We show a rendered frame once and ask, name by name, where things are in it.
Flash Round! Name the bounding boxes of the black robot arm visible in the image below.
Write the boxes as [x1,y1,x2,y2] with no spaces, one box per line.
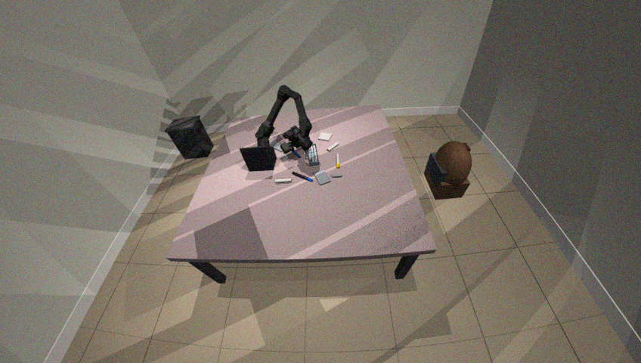
[255,85,313,151]

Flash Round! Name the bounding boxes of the grey keyboard with keys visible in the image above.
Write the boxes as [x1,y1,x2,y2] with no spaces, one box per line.
[307,143,319,166]

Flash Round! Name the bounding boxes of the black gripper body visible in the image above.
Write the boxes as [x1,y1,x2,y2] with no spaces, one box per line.
[280,136,299,154]

